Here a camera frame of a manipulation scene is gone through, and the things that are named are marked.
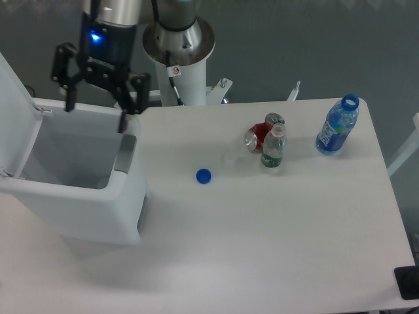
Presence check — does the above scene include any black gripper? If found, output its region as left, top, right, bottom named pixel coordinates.
left=50, top=12, right=151, bottom=133

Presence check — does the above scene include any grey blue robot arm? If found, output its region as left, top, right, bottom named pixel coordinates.
left=50, top=1, right=202, bottom=133

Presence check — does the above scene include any white trash bin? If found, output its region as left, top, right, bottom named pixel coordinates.
left=1, top=59, right=149, bottom=245

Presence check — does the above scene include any blue bottle cap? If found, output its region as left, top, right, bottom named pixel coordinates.
left=196, top=168, right=212, bottom=184

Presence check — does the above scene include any crushed red soda can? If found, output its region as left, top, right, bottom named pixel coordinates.
left=244, top=113, right=285, bottom=152

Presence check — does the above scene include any clear green label bottle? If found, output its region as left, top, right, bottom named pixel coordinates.
left=261, top=122, right=286, bottom=169

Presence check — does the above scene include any blue plastic drink bottle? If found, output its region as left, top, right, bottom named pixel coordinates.
left=316, top=94, right=359, bottom=155

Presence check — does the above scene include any black device at table edge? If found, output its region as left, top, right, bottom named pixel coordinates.
left=394, top=266, right=418, bottom=300

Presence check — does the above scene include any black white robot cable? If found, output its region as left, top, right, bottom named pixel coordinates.
left=165, top=50, right=184, bottom=107

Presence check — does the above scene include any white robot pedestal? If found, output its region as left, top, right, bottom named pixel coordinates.
left=142, top=16, right=233, bottom=107

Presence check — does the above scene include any white frame at right edge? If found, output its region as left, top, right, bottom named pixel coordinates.
left=387, top=113, right=418, bottom=177

